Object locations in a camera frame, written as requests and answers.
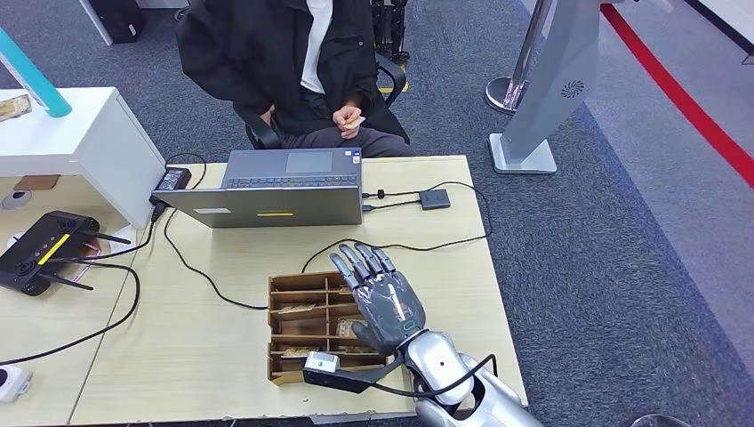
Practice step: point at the wooden card organizer box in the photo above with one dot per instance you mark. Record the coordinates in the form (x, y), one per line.
(297, 329)

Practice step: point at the white table leg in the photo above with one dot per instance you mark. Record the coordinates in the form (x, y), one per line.
(96, 20)

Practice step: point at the white furniture panel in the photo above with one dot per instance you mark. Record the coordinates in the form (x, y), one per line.
(736, 12)

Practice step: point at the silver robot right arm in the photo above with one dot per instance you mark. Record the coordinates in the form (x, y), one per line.
(442, 359)

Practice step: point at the white desk shelf riser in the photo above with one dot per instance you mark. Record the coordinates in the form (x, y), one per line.
(76, 135)

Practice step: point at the person's right hand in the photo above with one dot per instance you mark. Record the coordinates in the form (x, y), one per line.
(268, 116)

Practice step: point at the black router with antennas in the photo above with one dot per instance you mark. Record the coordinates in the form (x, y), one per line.
(38, 252)

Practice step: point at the black laptop power adapter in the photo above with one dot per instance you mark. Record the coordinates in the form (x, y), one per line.
(172, 179)

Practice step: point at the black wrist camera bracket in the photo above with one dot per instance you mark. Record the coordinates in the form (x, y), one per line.
(347, 383)

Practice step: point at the grey laptop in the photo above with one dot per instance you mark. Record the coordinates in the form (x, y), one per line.
(268, 206)

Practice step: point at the dark grey USB hub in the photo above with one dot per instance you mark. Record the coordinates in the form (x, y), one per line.
(436, 200)

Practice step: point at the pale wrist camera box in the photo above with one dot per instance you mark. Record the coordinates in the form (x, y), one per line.
(321, 361)

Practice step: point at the grey round desk grommet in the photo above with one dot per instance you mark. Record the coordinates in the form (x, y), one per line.
(14, 200)

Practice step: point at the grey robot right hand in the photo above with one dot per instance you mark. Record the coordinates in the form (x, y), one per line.
(386, 306)

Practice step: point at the patterned card on shelf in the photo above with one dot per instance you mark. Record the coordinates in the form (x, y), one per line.
(13, 108)

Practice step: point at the white power strip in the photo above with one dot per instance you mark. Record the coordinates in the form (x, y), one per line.
(13, 384)

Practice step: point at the brown cardboard piece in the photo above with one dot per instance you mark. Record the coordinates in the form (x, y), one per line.
(35, 182)

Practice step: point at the teal cylinder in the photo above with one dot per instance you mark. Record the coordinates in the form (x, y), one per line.
(32, 76)

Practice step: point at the white paper sheet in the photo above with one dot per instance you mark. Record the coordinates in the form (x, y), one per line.
(124, 236)

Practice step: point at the person's ID card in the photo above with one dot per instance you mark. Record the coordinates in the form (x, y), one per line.
(355, 122)

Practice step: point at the chrome stanchion post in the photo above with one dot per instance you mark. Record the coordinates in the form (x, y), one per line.
(506, 91)

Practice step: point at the large patterned key card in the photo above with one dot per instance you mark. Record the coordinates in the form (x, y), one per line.
(346, 327)

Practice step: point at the black equipment stand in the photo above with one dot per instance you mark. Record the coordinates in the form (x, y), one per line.
(389, 29)

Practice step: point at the person's left hand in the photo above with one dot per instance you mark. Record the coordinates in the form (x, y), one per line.
(344, 118)

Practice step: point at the black office chair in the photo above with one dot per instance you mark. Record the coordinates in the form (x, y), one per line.
(394, 76)

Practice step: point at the black cabinet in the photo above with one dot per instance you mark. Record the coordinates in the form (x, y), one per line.
(118, 17)

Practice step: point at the grey kiosk stand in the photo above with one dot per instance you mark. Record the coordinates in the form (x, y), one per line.
(554, 88)

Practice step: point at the person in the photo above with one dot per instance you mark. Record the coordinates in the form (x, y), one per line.
(247, 53)

